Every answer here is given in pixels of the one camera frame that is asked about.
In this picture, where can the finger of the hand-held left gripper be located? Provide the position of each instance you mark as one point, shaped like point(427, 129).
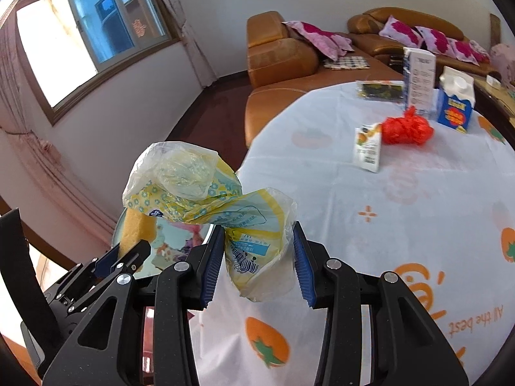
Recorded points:
point(134, 257)
point(106, 260)

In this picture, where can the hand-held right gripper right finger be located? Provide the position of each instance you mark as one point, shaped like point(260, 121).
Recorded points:
point(303, 267)

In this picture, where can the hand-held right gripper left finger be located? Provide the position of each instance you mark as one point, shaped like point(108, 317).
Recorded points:
point(211, 267)

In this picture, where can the yellow sponge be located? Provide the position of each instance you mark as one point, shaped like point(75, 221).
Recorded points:
point(139, 229)

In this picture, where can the yellow printed plastic bag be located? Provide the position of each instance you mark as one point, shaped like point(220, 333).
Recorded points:
point(249, 257)

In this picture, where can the white orange-print tablecloth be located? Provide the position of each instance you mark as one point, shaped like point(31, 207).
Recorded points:
point(342, 209)

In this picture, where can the pink side curtain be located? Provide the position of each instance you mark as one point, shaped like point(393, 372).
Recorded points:
point(36, 148)

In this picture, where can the small orange-print juice carton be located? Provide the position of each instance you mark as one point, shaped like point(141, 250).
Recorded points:
point(368, 148)

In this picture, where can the red plastic bag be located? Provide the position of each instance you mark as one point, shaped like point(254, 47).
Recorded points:
point(406, 130)

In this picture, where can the dark green snack packet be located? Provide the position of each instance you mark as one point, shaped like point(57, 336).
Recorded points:
point(380, 90)

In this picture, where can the orange leather corner sofa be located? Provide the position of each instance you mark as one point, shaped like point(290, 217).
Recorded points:
point(277, 60)

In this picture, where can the checkered seat mat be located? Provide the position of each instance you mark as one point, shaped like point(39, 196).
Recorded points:
point(348, 62)

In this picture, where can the tall white blue carton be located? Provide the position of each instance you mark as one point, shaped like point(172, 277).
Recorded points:
point(419, 84)

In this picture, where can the blue milk carton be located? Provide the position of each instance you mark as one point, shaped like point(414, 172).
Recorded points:
point(454, 108)

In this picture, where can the sliding glass window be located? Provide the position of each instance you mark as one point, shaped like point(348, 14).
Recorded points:
point(72, 36)

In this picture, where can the large pink floral cushion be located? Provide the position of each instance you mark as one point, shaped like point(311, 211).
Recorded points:
point(322, 38)

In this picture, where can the wooden coffee table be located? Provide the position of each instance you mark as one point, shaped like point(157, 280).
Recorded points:
point(501, 100)

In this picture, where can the pink cloth bundle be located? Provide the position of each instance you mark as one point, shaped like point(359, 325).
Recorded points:
point(503, 60)

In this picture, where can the brown wall hanging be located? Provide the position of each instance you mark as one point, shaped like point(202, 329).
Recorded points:
point(495, 28)

